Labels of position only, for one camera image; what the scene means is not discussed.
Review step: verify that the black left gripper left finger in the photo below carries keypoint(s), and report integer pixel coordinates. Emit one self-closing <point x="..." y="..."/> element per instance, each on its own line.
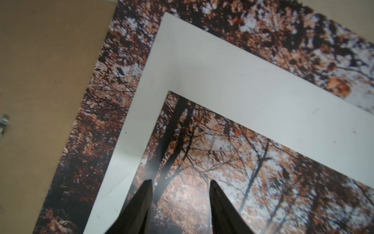
<point x="134" y="217"/>

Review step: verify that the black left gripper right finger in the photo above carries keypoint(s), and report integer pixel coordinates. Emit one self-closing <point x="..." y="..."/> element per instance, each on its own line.
<point x="225" y="219"/>

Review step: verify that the autumn forest photo print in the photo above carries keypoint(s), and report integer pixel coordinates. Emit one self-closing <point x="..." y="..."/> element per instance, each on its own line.
<point x="275" y="189"/>

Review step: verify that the white photo mat board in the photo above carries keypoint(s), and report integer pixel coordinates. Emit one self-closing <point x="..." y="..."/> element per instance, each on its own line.
<point x="244" y="88"/>

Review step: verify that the metal backing board clip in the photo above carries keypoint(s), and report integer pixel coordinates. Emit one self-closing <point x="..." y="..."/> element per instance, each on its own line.
<point x="4" y="122"/>

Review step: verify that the brown cardboard backing board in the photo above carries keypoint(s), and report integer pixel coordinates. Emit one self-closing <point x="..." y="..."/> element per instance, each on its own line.
<point x="48" y="52"/>

